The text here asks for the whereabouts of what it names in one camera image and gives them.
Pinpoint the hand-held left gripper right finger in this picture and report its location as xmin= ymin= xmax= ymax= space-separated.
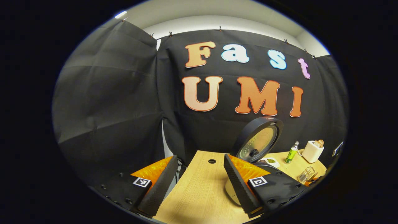
xmin=223 ymin=154 xmax=308 ymax=219

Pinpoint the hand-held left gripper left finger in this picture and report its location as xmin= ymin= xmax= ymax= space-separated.
xmin=93 ymin=155 xmax=178 ymax=218

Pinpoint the black rice cooker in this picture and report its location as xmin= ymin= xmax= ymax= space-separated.
xmin=224 ymin=117 xmax=284 ymax=206

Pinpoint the white toaster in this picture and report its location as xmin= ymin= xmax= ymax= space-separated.
xmin=302 ymin=140 xmax=324 ymax=163

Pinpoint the green drink bottle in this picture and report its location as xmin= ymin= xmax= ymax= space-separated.
xmin=285 ymin=142 xmax=299 ymax=164

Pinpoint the white divided grain tray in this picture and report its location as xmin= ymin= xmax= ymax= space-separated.
xmin=259 ymin=157 xmax=280 ymax=168

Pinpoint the black backdrop cloth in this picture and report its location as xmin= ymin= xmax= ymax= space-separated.
xmin=52 ymin=19 xmax=349 ymax=187

